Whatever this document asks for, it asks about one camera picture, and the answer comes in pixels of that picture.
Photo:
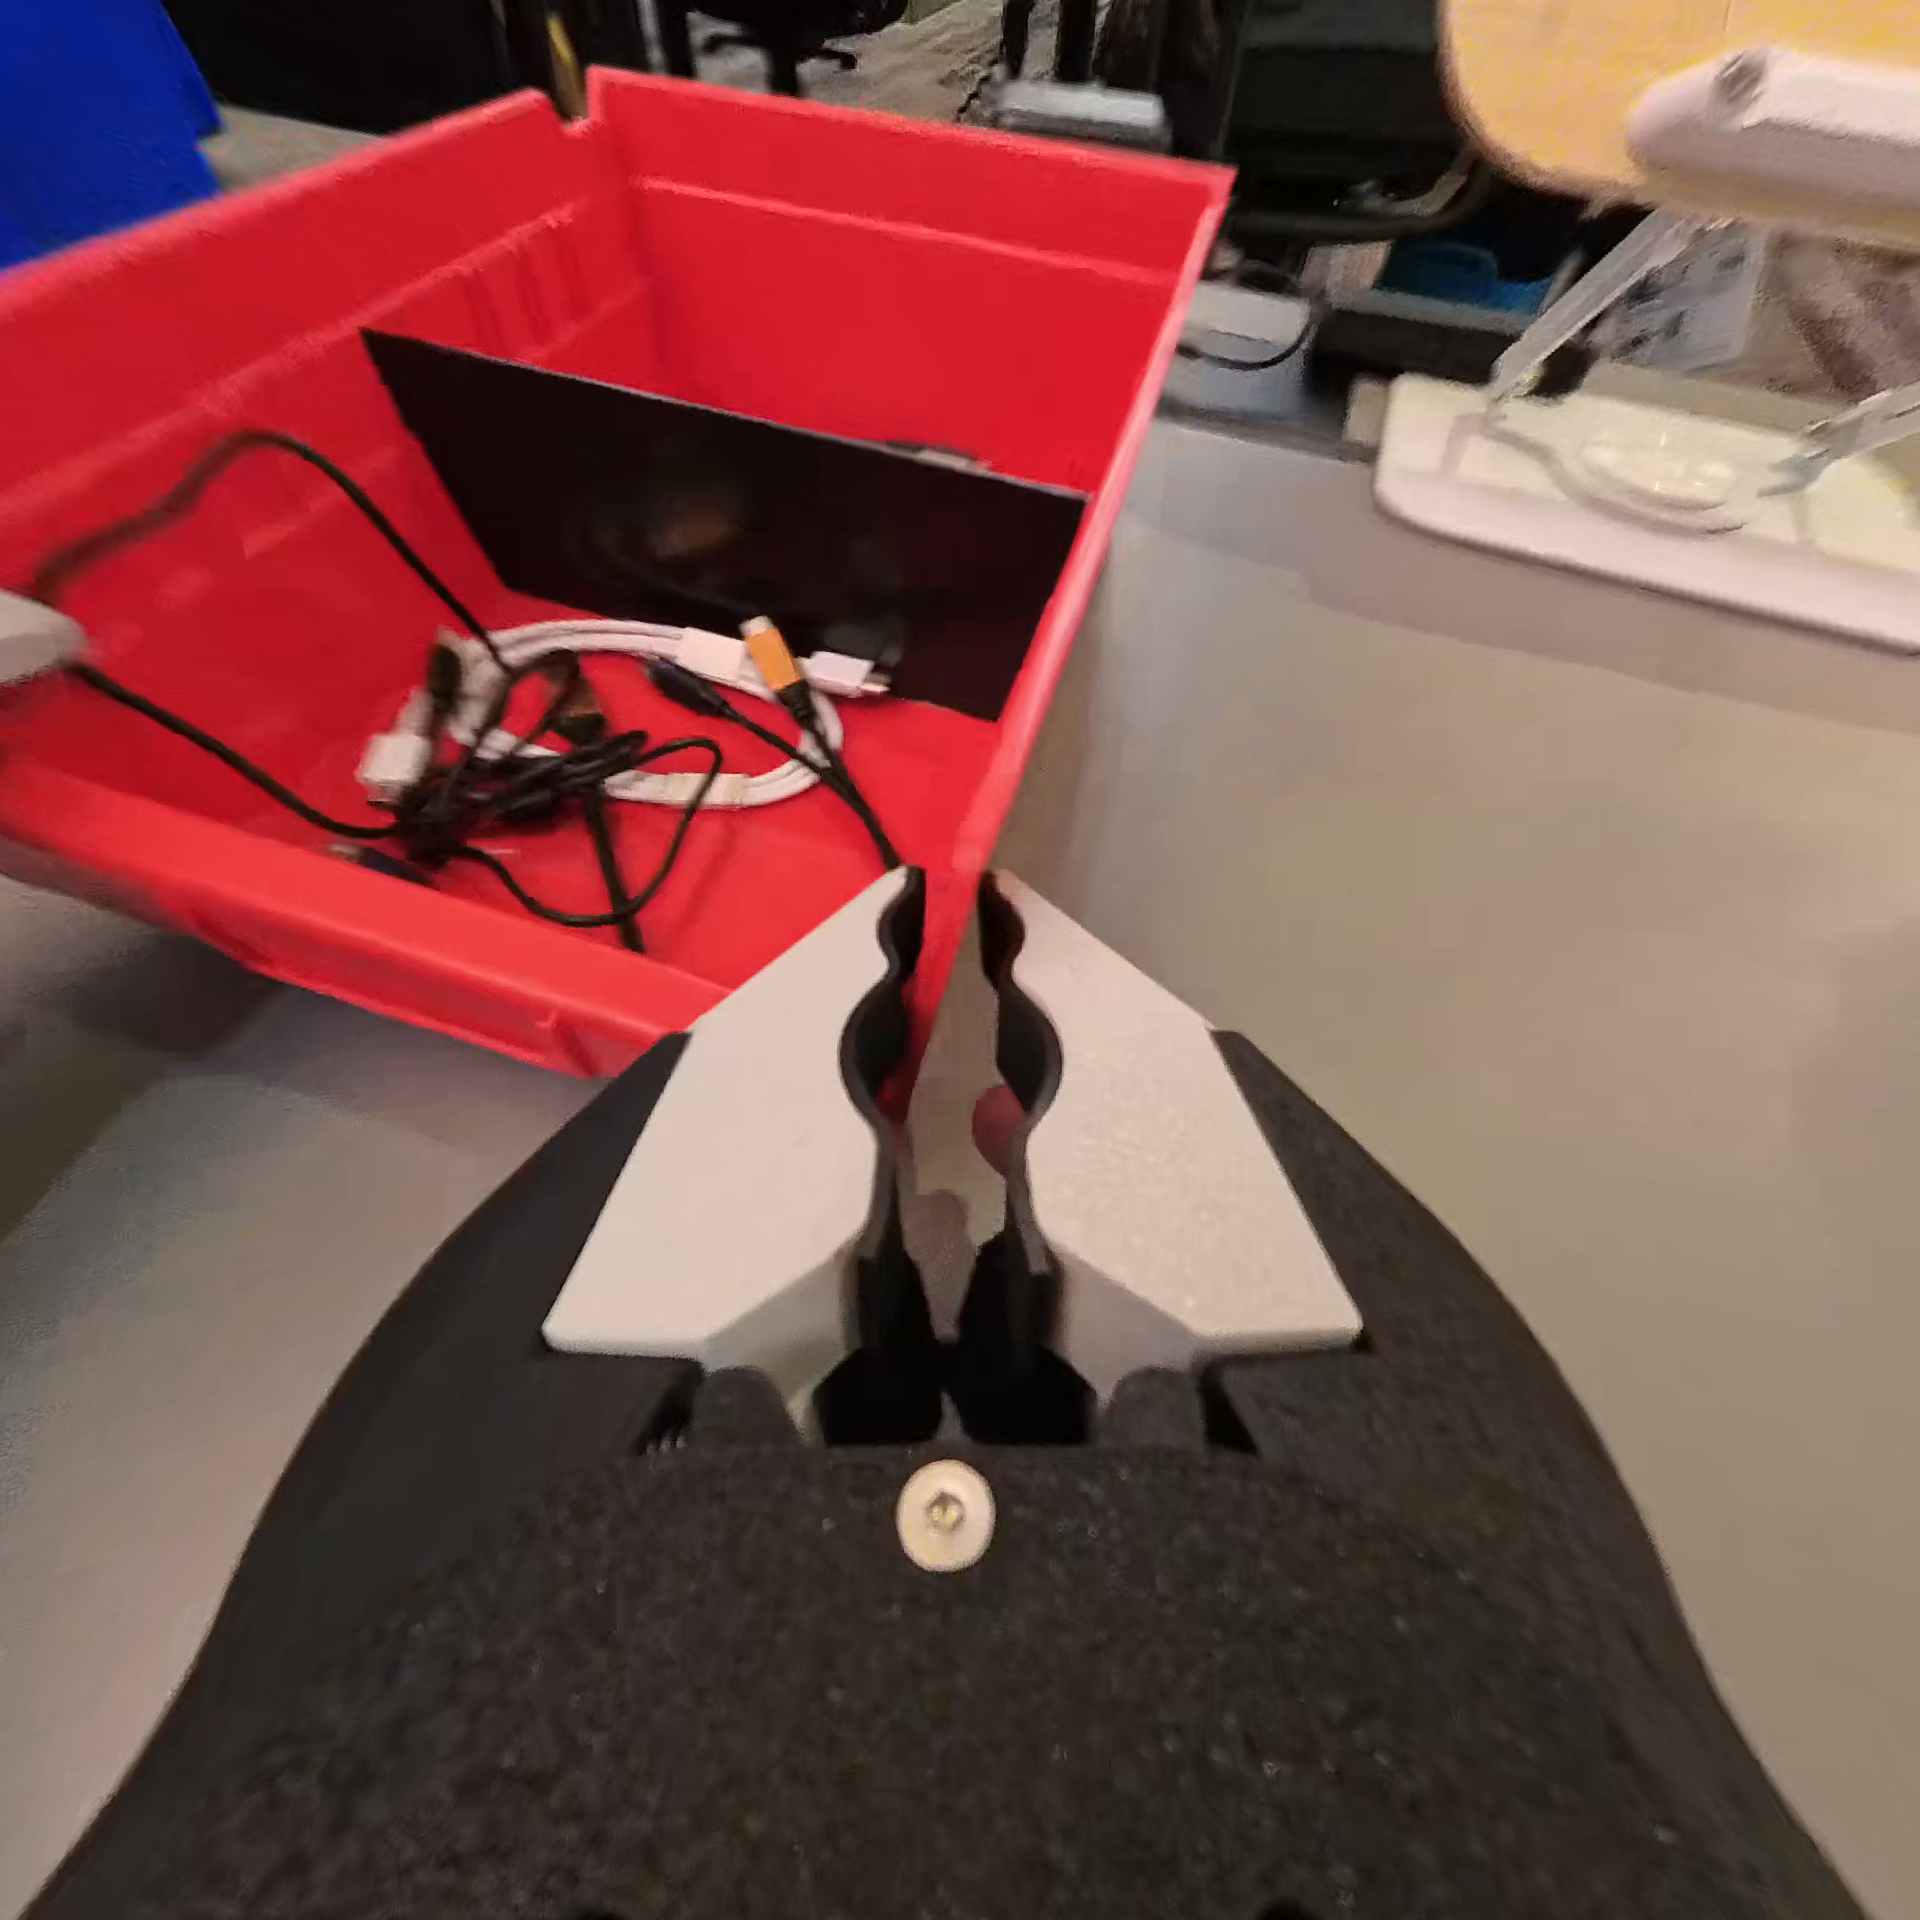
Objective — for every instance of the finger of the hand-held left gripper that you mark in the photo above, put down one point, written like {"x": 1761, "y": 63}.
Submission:
{"x": 38, "y": 642}

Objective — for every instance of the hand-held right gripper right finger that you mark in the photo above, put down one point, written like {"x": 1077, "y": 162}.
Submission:
{"x": 1184, "y": 1184}

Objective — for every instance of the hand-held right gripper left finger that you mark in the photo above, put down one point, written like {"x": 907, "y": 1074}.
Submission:
{"x": 721, "y": 1184}

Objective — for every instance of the red plastic bin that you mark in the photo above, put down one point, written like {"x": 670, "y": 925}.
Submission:
{"x": 901, "y": 254}

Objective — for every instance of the grey desk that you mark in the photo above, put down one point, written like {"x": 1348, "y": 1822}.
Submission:
{"x": 1501, "y": 901}

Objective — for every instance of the blue plastic bin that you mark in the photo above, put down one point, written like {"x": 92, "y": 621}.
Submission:
{"x": 90, "y": 120}

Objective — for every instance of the black bin divider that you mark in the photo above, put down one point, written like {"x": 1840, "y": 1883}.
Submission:
{"x": 675, "y": 495}

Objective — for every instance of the black office chair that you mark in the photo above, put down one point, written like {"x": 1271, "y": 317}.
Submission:
{"x": 1335, "y": 90}

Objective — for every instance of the wooden book stand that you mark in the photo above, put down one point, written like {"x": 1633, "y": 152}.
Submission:
{"x": 1560, "y": 90}

